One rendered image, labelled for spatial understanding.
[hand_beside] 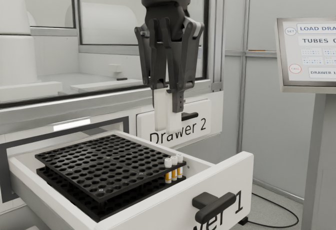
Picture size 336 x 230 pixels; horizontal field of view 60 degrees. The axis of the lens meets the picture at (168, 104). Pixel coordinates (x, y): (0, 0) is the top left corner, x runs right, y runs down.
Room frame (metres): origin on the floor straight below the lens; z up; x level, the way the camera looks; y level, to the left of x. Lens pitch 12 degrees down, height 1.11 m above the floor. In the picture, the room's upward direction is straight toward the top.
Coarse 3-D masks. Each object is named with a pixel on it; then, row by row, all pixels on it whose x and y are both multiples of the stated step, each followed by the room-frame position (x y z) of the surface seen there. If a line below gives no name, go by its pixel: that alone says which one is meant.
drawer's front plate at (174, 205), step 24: (216, 168) 0.39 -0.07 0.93; (240, 168) 0.42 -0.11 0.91; (168, 192) 0.32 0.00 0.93; (192, 192) 0.34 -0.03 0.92; (216, 192) 0.38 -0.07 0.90; (120, 216) 0.27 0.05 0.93; (144, 216) 0.28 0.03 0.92; (168, 216) 0.31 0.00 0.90; (192, 216) 0.34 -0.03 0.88; (240, 216) 0.43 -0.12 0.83
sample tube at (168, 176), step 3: (165, 159) 0.46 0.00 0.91; (168, 159) 0.46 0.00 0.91; (165, 162) 0.46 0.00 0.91; (168, 162) 0.45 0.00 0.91; (171, 162) 0.46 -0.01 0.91; (165, 165) 0.46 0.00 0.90; (168, 165) 0.45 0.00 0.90; (171, 165) 0.46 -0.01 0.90; (165, 174) 0.46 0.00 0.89; (168, 174) 0.46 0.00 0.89; (165, 177) 0.46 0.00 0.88; (168, 177) 0.45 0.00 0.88; (165, 180) 0.46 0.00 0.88; (168, 180) 0.46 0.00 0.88
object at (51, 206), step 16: (64, 144) 0.59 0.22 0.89; (144, 144) 0.60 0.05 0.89; (16, 160) 0.50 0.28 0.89; (32, 160) 0.54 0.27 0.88; (192, 160) 0.50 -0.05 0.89; (16, 176) 0.48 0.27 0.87; (32, 176) 0.43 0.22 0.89; (16, 192) 0.48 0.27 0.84; (32, 192) 0.42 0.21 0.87; (48, 192) 0.38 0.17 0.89; (32, 208) 0.42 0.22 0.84; (48, 208) 0.38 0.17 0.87; (64, 208) 0.34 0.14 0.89; (48, 224) 0.38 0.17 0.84; (64, 224) 0.34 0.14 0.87; (80, 224) 0.31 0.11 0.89
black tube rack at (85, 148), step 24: (96, 144) 0.58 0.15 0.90; (120, 144) 0.57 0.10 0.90; (48, 168) 0.51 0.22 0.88; (72, 168) 0.45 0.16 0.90; (96, 168) 0.45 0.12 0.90; (120, 168) 0.46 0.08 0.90; (144, 168) 0.45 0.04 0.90; (72, 192) 0.42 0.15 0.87; (144, 192) 0.42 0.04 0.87; (96, 216) 0.36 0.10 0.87
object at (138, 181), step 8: (160, 168) 0.46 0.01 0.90; (168, 168) 0.45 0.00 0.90; (176, 168) 0.46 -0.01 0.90; (136, 176) 0.42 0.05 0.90; (144, 176) 0.42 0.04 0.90; (152, 176) 0.42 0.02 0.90; (120, 184) 0.40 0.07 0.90; (128, 184) 0.40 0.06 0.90; (136, 184) 0.40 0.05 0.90; (96, 192) 0.37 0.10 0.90; (104, 192) 0.37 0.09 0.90; (112, 192) 0.37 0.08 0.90; (120, 192) 0.38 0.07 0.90; (96, 200) 0.36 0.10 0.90; (104, 200) 0.36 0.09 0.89
